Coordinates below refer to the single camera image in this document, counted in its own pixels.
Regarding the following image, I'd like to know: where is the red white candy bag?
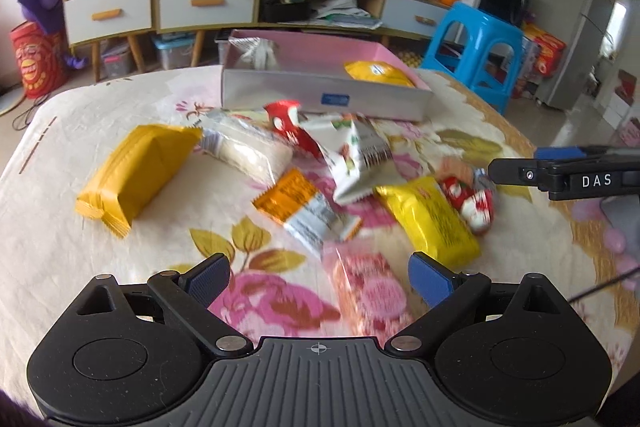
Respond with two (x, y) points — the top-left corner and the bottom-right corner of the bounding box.
(439, 176), (495, 235)

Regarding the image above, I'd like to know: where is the pink cracker pack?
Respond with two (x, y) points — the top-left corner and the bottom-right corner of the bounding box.
(331, 253), (413, 347)

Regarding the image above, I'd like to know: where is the yellow snack pack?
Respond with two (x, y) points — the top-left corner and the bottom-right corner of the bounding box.
(374, 176), (480, 270)

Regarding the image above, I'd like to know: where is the orange wafer snack pack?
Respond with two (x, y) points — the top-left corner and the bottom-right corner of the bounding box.
(75, 124), (203, 239)

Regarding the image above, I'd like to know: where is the orange white snack bar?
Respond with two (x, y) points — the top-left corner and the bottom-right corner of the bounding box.
(253, 168), (361, 258)

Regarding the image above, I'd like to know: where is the white green nut pouch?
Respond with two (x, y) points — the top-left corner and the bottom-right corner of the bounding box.
(300, 114), (404, 206)

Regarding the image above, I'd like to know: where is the clear white cracker pack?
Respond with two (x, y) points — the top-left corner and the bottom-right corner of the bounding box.
(192, 109), (294, 187)

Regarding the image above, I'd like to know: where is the yellow puffy snack bag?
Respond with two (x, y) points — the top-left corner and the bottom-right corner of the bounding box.
(344, 61), (414, 88)

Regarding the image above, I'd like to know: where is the small red candy packet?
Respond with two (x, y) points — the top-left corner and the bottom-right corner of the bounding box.
(264, 100), (322, 159)

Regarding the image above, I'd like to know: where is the silver white snack pouch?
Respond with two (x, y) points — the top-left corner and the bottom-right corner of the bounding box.
(229, 37), (279, 70)

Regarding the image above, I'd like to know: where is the blue plastic stool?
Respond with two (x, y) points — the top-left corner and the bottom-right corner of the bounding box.
(421, 1), (524, 115)

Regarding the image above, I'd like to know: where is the grey refrigerator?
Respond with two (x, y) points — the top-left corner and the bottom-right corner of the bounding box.
(529, 0), (626, 112)

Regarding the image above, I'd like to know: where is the pink white cardboard box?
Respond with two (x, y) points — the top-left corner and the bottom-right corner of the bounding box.
(220, 29), (433, 122)

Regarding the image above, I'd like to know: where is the clear storage bin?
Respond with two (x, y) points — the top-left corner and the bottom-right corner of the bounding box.
(152, 32), (195, 70)

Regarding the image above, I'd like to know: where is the red cylindrical gift box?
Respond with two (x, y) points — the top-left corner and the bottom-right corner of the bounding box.
(10, 20), (67, 100)

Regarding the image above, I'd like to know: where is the wooden tv cabinet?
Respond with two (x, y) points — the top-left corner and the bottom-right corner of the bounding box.
(63, 0), (440, 77)

